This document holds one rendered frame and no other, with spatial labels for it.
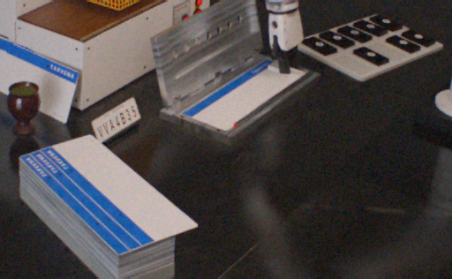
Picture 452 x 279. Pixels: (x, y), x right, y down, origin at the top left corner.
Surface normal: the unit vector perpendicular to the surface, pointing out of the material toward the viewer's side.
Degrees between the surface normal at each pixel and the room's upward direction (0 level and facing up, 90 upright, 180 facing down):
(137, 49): 90
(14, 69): 69
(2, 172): 0
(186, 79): 74
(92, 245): 90
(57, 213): 90
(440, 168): 0
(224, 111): 0
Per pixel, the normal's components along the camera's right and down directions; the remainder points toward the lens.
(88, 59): 0.84, 0.33
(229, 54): 0.82, 0.07
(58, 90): -0.54, 0.03
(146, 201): 0.07, -0.86
